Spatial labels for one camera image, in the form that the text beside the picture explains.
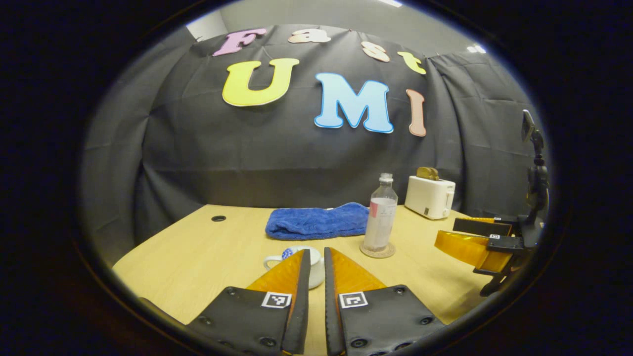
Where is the white toaster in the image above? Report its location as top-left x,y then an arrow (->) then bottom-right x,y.
405,176 -> 456,220

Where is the blue towel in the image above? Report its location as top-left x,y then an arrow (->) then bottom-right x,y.
265,202 -> 370,241

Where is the clear plastic water bottle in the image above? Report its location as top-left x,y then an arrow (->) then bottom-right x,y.
363,173 -> 399,253

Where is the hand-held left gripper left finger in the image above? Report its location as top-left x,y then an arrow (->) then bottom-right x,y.
187,249 -> 311,356

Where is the white teacup with spout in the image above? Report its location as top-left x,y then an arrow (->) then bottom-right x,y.
263,246 -> 325,290

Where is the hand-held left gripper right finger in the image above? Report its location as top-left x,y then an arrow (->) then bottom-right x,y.
324,247 -> 446,356

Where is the round wooden coaster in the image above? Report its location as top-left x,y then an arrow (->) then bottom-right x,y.
360,241 -> 396,259

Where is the black backdrop cloth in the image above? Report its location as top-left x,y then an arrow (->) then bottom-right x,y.
79,24 -> 549,267

